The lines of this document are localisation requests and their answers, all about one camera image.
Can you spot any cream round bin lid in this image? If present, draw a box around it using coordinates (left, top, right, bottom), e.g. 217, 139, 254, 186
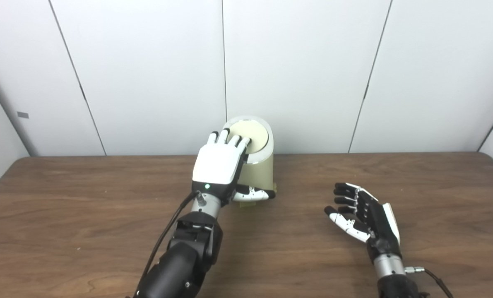
228, 120, 269, 154

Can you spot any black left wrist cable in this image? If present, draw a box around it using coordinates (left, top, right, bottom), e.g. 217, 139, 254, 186
141, 190, 201, 290

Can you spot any cream-colored round bin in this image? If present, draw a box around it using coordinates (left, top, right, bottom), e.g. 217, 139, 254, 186
222, 116, 275, 199

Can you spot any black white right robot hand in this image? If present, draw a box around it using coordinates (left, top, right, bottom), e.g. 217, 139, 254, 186
324, 182, 401, 261

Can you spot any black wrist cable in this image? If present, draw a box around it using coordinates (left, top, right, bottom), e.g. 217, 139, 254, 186
404, 267, 454, 298
141, 190, 201, 290

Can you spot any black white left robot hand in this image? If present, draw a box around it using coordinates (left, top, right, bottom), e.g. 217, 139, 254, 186
192, 128, 277, 206

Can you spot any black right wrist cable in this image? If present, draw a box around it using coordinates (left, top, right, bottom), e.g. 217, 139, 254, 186
404, 267, 454, 298

